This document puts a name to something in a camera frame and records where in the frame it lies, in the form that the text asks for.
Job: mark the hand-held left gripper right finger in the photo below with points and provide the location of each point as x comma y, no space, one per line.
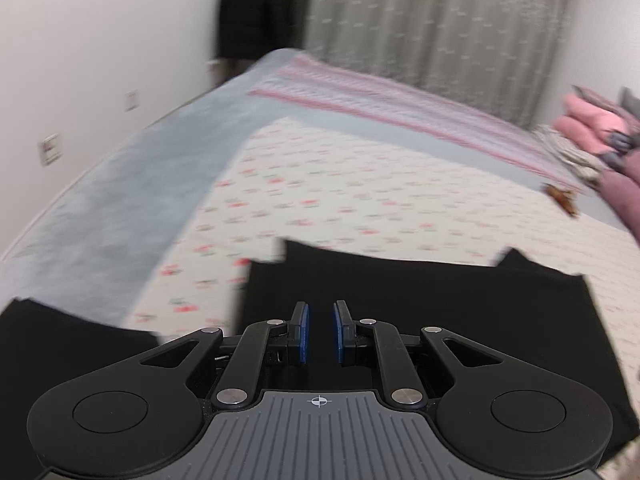
340,332

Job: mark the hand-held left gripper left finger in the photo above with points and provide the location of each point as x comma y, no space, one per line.
303,332

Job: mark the black pants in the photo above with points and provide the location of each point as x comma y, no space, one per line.
450,300

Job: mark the cherry-print bed sheet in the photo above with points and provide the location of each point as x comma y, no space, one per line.
350,195

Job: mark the grey-blue blanket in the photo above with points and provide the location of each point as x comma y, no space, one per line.
115,195

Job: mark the pink striped blanket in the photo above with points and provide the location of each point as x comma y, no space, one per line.
400,105

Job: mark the dark cloth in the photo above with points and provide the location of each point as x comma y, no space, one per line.
50,350

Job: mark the brown hair claw clip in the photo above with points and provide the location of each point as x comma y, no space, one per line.
562,200

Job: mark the striped folded cloth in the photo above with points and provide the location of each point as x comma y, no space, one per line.
570,155

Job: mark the grey star-print curtain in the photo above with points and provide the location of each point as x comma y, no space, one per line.
440,30

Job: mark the pink folded clothes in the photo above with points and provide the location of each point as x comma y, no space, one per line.
585,125

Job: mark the black hanging jacket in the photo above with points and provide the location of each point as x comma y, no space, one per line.
260,10

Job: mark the grey folded cloth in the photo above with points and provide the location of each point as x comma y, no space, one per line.
620,147

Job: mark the grey pillow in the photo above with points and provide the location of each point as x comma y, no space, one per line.
630,105

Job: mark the white wall socket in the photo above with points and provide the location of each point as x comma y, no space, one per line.
50,150
131,100

